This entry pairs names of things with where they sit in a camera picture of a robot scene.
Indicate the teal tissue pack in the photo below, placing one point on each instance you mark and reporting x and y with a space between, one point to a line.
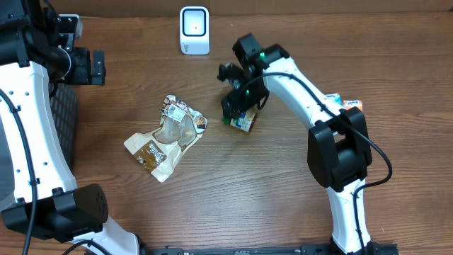
334 97

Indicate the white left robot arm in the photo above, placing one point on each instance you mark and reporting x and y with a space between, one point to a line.
37 57

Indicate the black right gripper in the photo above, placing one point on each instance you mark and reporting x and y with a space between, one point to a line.
236 102

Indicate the orange tissue pack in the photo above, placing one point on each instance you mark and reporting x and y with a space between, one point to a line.
348 104

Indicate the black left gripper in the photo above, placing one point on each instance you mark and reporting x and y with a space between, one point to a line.
84 76

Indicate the green lidded jar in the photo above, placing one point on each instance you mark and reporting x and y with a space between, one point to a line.
244 122

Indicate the white barcode scanner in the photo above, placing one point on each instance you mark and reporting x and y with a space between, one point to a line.
195 30

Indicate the brown white snack bag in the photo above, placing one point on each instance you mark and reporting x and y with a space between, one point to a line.
160 151

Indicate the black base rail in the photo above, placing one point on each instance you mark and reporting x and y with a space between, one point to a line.
373 248

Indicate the grey plastic basket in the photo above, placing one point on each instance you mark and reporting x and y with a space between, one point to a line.
65 112

